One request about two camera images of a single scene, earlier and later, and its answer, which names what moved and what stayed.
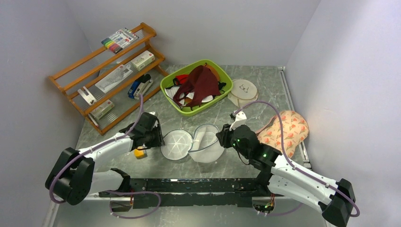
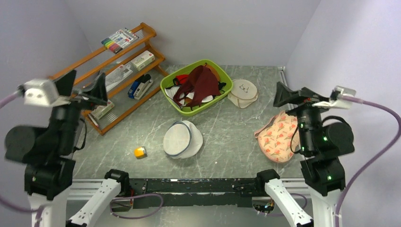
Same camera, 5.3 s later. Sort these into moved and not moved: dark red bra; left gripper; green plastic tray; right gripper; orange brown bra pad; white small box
Moved: right gripper; left gripper
Not moved: dark red bra; green plastic tray; orange brown bra pad; white small box
